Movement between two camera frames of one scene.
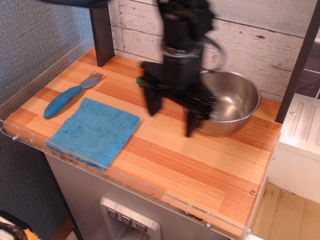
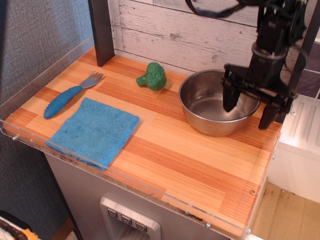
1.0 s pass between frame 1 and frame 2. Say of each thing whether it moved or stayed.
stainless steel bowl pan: stayed
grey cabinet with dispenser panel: stayed
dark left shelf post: stayed
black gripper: moved
